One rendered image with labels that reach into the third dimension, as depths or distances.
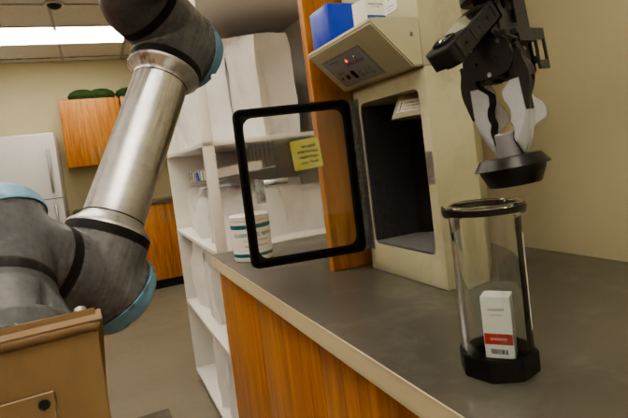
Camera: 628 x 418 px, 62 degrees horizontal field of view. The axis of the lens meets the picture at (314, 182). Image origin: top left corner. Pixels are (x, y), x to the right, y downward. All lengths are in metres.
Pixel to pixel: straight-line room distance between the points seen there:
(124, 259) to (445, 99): 0.71
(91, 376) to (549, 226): 1.21
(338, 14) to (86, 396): 0.97
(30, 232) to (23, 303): 0.12
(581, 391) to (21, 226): 0.67
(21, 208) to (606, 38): 1.18
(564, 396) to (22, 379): 0.57
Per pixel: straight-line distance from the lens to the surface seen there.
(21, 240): 0.63
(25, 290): 0.57
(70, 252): 0.68
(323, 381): 1.14
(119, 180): 0.76
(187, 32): 0.87
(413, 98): 1.21
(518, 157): 0.66
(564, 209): 1.46
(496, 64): 0.69
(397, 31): 1.09
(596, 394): 0.73
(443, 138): 1.12
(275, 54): 2.47
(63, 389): 0.55
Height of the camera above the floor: 1.26
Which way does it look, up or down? 3 degrees down
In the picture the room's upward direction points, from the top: 7 degrees counter-clockwise
